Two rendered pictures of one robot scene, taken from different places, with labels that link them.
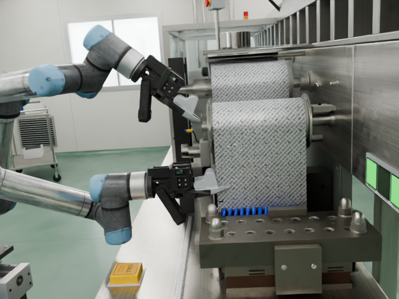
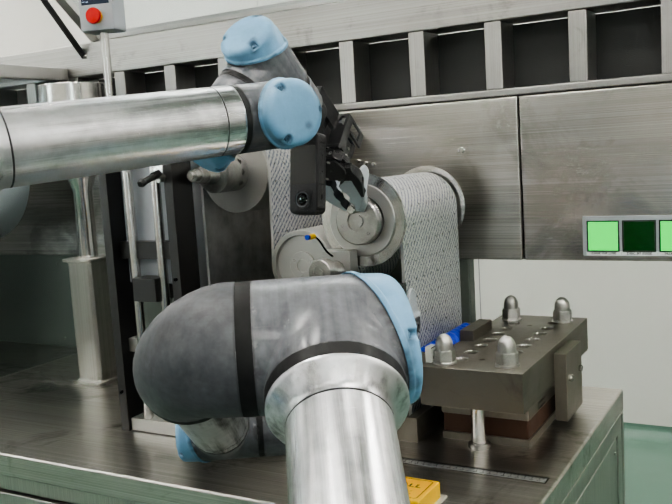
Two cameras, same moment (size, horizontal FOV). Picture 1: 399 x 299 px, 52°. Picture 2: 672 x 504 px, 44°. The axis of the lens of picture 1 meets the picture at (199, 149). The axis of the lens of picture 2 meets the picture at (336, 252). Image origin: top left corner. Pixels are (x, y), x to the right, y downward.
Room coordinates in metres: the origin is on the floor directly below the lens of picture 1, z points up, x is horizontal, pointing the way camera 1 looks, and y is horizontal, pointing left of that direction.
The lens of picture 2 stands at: (0.55, 1.16, 1.36)
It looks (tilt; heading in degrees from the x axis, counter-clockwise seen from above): 7 degrees down; 297
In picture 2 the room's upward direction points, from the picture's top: 4 degrees counter-clockwise
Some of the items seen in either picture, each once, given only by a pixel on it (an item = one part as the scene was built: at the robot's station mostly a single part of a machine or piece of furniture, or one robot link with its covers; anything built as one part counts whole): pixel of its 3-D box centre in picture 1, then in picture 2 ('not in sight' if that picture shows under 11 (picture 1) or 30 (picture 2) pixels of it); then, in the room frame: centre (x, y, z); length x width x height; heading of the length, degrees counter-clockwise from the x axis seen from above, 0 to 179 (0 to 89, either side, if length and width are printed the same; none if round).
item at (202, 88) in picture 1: (203, 88); (223, 173); (1.35, -0.03, 1.34); 0.06 x 0.06 x 0.06; 87
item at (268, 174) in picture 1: (260, 178); (433, 291); (1.03, -0.16, 1.11); 0.23 x 0.01 x 0.18; 87
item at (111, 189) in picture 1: (112, 188); not in sight; (1.06, 0.24, 1.11); 0.11 x 0.08 x 0.09; 87
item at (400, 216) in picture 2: (210, 126); (363, 219); (1.10, -0.03, 1.25); 0.15 x 0.01 x 0.15; 177
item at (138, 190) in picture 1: (141, 185); not in sight; (1.05, 0.16, 1.11); 0.08 x 0.05 x 0.08; 177
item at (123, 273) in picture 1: (126, 273); (405, 495); (0.95, 0.21, 0.91); 0.07 x 0.07 x 0.02; 87
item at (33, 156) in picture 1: (31, 140); not in sight; (5.40, 2.23, 0.51); 0.91 x 0.58 x 1.02; 21
